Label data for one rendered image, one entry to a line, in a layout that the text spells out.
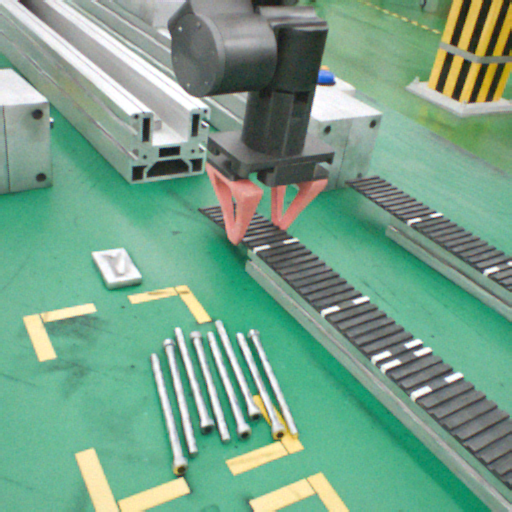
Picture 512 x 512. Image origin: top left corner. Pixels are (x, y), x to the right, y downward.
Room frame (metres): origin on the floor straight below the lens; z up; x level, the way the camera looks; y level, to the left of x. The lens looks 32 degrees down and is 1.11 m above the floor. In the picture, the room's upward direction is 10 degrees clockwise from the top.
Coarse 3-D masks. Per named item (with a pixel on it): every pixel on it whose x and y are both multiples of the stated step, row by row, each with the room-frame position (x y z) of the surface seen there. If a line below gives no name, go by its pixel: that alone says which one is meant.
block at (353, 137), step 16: (320, 96) 0.78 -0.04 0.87; (336, 96) 0.79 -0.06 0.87; (320, 112) 0.72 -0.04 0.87; (336, 112) 0.73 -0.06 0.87; (352, 112) 0.74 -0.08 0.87; (368, 112) 0.75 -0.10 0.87; (320, 128) 0.69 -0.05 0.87; (336, 128) 0.71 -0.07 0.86; (352, 128) 0.72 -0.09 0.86; (368, 128) 0.74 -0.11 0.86; (336, 144) 0.71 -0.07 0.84; (352, 144) 0.73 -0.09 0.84; (368, 144) 0.75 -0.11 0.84; (336, 160) 0.72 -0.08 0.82; (352, 160) 0.73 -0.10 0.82; (368, 160) 0.75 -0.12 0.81; (336, 176) 0.72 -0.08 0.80; (352, 176) 0.74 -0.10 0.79
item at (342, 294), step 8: (336, 288) 0.45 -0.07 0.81; (344, 288) 0.45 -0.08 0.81; (352, 288) 0.45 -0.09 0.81; (312, 296) 0.43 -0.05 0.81; (320, 296) 0.43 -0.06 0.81; (328, 296) 0.44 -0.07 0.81; (336, 296) 0.44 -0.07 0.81; (344, 296) 0.44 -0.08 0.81; (352, 296) 0.44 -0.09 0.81; (360, 296) 0.45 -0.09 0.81; (312, 304) 0.42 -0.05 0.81; (320, 304) 0.42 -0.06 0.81; (328, 304) 0.42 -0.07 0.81; (336, 304) 0.43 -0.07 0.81
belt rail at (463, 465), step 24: (264, 264) 0.48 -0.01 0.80; (264, 288) 0.48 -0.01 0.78; (288, 288) 0.45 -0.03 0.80; (312, 312) 0.43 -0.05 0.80; (336, 336) 0.40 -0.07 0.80; (360, 360) 0.38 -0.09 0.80; (384, 384) 0.37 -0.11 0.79; (408, 408) 0.35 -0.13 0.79; (432, 432) 0.33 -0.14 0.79; (456, 456) 0.31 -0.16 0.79; (480, 480) 0.29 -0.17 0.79; (504, 504) 0.27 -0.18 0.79
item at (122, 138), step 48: (0, 0) 1.00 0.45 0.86; (48, 0) 1.05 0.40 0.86; (0, 48) 1.01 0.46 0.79; (48, 48) 0.83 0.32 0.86; (96, 48) 0.89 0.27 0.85; (48, 96) 0.84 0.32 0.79; (96, 96) 0.74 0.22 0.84; (144, 96) 0.77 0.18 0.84; (96, 144) 0.71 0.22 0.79; (144, 144) 0.65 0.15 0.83; (192, 144) 0.69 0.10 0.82
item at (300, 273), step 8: (312, 264) 0.48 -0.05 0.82; (320, 264) 0.48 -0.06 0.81; (280, 272) 0.46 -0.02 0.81; (288, 272) 0.46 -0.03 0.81; (296, 272) 0.46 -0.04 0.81; (304, 272) 0.46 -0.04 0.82; (312, 272) 0.47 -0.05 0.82; (320, 272) 0.47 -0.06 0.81; (328, 272) 0.47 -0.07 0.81; (288, 280) 0.45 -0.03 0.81; (296, 280) 0.45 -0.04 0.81
